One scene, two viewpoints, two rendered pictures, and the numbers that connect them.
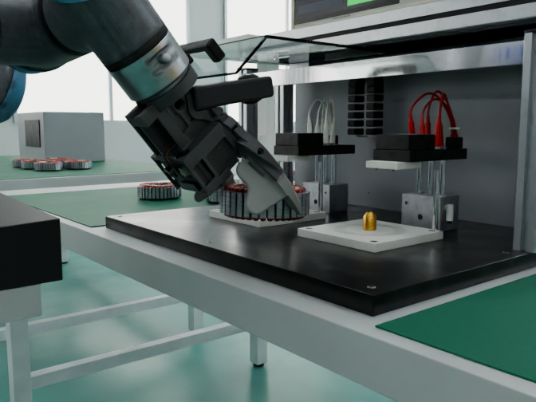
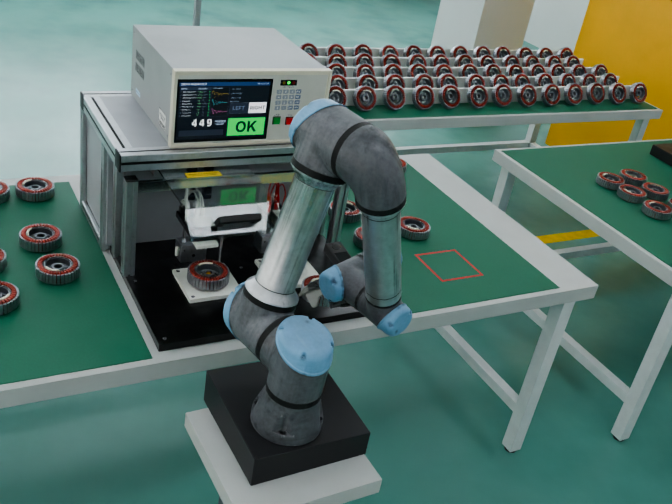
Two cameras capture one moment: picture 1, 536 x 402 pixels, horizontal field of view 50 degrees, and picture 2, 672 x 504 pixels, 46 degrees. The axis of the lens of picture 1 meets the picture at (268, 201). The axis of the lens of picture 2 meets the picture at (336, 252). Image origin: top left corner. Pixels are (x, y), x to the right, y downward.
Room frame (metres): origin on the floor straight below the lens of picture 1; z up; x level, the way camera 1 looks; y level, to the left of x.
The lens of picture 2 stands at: (0.51, 1.76, 1.96)
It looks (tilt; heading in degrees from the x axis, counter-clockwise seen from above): 30 degrees down; 276
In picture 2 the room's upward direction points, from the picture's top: 11 degrees clockwise
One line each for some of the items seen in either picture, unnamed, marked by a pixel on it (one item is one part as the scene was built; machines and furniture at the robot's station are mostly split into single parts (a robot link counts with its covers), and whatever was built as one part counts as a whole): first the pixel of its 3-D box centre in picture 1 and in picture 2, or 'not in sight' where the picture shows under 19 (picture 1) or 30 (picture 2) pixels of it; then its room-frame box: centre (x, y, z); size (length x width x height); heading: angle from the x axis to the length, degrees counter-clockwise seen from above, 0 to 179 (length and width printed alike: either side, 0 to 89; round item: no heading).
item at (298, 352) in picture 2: not in sight; (299, 356); (0.68, 0.49, 0.99); 0.13 x 0.12 x 0.14; 142
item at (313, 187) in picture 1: (325, 196); (190, 248); (1.11, -0.11, 0.80); 0.08 x 0.05 x 0.06; 39
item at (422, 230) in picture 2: not in sight; (413, 228); (0.52, -0.61, 0.77); 0.11 x 0.11 x 0.04
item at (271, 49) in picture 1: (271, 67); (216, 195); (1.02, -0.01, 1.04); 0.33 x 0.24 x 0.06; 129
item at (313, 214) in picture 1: (266, 214); (207, 282); (1.02, 0.00, 0.78); 0.15 x 0.15 x 0.01; 39
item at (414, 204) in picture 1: (429, 210); (269, 239); (0.92, -0.26, 0.80); 0.08 x 0.05 x 0.06; 39
